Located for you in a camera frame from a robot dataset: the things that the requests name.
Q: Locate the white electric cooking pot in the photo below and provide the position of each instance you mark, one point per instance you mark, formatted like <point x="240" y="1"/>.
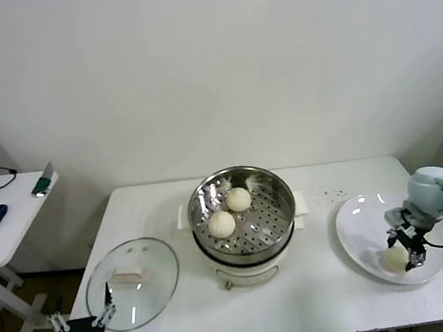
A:
<point x="245" y="274"/>

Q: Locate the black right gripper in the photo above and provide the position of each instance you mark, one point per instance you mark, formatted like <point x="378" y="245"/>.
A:
<point x="412" y="235"/>

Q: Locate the round glass pot lid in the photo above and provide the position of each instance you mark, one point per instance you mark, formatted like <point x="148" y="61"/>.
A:
<point x="157" y="266"/>

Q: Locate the white steamed baozi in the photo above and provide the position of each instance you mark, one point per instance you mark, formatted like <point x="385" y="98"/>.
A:
<point x="238" y="199"/>
<point x="221" y="224"/>
<point x="392" y="261"/>

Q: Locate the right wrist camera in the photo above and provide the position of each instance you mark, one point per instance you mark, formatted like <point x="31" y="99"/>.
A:
<point x="395" y="216"/>

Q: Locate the green and silver tool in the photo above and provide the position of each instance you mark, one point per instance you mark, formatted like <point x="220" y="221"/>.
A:
<point x="43" y="183"/>

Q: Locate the perforated steel steamer basket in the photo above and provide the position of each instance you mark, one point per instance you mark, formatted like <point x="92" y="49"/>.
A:
<point x="276" y="199"/>

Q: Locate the white oval plate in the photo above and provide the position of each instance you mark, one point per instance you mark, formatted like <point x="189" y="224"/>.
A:
<point x="358" y="229"/>

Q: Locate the small white desk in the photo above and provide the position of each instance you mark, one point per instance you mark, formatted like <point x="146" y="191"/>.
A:
<point x="25" y="210"/>

